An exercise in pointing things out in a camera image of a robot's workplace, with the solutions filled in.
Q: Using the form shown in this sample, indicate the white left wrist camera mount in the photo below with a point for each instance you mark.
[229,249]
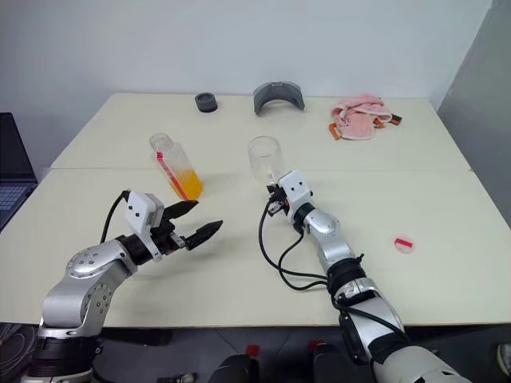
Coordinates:
[137,211]

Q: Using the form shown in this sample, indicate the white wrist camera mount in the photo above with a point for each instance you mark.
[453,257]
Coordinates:
[295,189]
[137,211]

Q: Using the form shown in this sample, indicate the dark laptop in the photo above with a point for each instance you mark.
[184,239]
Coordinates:
[12,167]

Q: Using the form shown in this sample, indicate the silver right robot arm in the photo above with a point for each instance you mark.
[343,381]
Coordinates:
[331,235]

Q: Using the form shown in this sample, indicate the dark rounded shape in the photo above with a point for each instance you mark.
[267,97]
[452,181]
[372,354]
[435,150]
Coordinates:
[233,369]
[333,365]

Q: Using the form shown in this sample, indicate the white bottle cap red tape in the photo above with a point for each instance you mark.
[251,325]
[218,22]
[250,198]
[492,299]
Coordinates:
[404,244]

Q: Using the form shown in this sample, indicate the black round cap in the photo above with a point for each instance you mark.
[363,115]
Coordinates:
[206,102]

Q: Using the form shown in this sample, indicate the pink cloth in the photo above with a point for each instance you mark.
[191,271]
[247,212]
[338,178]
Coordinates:
[359,119]

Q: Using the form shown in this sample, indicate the clear wine glass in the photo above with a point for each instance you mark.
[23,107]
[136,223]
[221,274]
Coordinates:
[263,155]

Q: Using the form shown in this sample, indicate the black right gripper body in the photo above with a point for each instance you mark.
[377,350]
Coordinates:
[277,205]

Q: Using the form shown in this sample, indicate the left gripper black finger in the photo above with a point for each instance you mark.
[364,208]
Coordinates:
[179,209]
[203,233]

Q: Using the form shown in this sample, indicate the clear plastic bottle orange drink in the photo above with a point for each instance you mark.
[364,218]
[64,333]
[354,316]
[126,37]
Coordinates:
[181,175]

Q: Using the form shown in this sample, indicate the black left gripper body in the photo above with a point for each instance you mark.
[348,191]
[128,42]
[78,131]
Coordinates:
[165,237]

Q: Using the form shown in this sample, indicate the orange black clip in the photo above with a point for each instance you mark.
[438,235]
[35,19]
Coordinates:
[333,131]
[396,119]
[379,123]

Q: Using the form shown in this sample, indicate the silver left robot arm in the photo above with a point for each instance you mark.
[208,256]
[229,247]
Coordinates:
[88,263]

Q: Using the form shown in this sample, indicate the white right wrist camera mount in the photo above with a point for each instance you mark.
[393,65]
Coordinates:
[295,189]

